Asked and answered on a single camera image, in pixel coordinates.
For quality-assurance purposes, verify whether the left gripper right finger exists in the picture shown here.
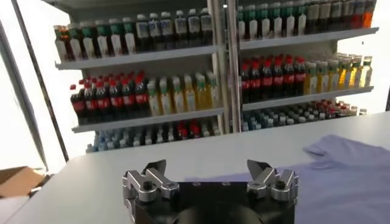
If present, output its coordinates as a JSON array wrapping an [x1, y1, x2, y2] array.
[[246, 159, 299, 203]]

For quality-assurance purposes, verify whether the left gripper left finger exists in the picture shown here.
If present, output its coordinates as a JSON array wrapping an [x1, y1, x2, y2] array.
[[122, 159, 180, 204]]

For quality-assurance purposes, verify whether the purple printed T-shirt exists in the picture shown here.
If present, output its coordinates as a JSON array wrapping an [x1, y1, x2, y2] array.
[[185, 134, 390, 224]]

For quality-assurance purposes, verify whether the cola bottle red cap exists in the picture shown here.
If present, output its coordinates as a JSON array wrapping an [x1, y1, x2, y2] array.
[[96, 81, 111, 121], [272, 59, 284, 98], [294, 57, 307, 96], [250, 62, 262, 101], [121, 78, 137, 118], [109, 79, 123, 119], [84, 82, 98, 122], [177, 121, 189, 139], [283, 58, 296, 97], [135, 76, 149, 116], [189, 121, 201, 138], [70, 85, 88, 124], [241, 63, 251, 103], [261, 60, 274, 100]]

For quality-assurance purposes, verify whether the yellow juice bottle white cap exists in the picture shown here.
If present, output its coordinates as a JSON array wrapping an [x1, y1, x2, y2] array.
[[304, 62, 318, 94], [327, 60, 339, 91], [349, 56, 362, 89], [147, 82, 161, 116], [160, 79, 174, 115], [196, 74, 209, 110], [207, 72, 219, 109], [360, 56, 373, 88], [316, 60, 329, 93], [338, 58, 350, 90], [183, 75, 197, 112], [172, 77, 186, 113]]

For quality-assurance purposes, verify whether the grey metal shelf rack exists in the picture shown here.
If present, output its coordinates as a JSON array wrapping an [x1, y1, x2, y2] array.
[[227, 0, 380, 131], [42, 0, 229, 153]]

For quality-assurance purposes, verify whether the open cardboard box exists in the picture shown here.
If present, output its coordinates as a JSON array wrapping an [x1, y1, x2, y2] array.
[[0, 166, 52, 198]]

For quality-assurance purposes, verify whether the dark drink bottle green cap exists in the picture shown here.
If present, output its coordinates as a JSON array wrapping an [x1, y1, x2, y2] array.
[[237, 5, 246, 40], [282, 1, 296, 37], [269, 2, 283, 38], [94, 21, 110, 58], [122, 17, 137, 55], [257, 4, 271, 39], [68, 24, 83, 60], [108, 19, 124, 57], [294, 1, 307, 35], [80, 23, 96, 58], [245, 5, 258, 40]]

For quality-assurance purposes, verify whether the thin black slanted pole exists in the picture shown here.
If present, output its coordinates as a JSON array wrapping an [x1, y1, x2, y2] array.
[[10, 0, 70, 163]]

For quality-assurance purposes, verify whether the dark bottle beige label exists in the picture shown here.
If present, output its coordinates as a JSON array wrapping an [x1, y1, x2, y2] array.
[[306, 0, 319, 34], [318, 0, 332, 33]]

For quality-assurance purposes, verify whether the grey slanted frame beam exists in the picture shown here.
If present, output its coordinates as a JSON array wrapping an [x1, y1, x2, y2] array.
[[0, 19, 49, 172]]

